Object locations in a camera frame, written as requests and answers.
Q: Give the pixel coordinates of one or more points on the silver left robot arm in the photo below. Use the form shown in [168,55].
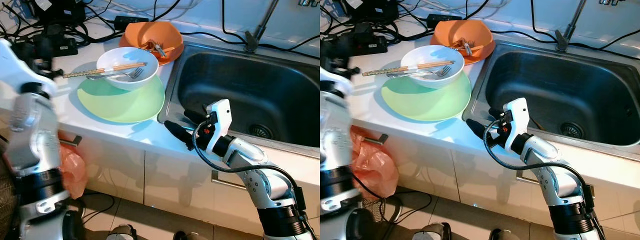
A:
[335,140]
[32,135]

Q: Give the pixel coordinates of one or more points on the white kitchen cabinet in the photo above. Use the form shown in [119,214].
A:
[475,175]
[165,180]

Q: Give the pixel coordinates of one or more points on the black power strip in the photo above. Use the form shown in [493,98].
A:
[370,45]
[60,47]

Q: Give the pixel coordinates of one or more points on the black power adapter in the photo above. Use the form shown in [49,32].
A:
[131,22]
[370,10]
[444,20]
[60,12]

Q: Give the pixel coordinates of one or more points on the sink drain strainer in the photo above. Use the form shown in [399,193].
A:
[261,131]
[572,130]

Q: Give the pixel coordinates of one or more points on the green plate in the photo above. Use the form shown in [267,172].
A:
[425,104]
[120,105]

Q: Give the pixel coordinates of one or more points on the stainless steel sink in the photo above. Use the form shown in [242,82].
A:
[280,90]
[590,85]

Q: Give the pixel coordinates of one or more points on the small metal utensil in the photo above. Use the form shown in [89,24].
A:
[467,47]
[159,48]

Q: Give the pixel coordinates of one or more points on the white bowl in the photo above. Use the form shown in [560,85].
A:
[430,55]
[125,57]

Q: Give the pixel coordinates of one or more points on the metal faucet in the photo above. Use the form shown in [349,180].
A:
[565,36]
[255,37]

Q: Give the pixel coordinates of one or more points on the orange bowl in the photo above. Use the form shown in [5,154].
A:
[462,30]
[150,32]

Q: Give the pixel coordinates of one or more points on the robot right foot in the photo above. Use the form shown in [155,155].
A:
[186,236]
[503,235]

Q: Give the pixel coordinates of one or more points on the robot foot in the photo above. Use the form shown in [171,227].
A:
[186,236]
[503,235]
[122,233]
[432,232]

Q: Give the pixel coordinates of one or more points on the red plastic bag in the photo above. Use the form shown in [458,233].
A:
[74,170]
[375,165]

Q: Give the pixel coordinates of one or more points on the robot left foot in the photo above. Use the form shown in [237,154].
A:
[432,232]
[122,233]

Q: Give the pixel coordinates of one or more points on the black floor fan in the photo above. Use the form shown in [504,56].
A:
[375,210]
[5,210]

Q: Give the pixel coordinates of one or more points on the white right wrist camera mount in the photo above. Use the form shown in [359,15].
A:
[517,122]
[220,125]

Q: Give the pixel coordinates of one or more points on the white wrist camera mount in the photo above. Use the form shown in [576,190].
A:
[517,122]
[332,82]
[220,125]
[20,70]

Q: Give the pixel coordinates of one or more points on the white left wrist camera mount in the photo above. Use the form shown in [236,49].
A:
[20,70]
[332,82]

